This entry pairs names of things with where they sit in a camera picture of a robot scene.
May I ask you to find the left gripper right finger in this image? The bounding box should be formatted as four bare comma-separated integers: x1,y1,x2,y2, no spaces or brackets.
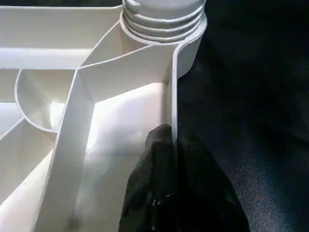
176,130,252,232

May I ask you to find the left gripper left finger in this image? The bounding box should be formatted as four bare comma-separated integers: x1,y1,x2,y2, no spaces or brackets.
118,124,176,232

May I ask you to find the white plastic table top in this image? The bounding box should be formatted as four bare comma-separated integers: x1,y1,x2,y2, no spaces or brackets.
0,4,208,232

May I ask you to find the white plastic table leg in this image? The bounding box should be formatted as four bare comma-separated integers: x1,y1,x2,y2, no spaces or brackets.
120,0,207,44

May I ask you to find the black work mat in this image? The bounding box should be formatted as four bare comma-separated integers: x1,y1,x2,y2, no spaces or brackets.
0,0,309,232

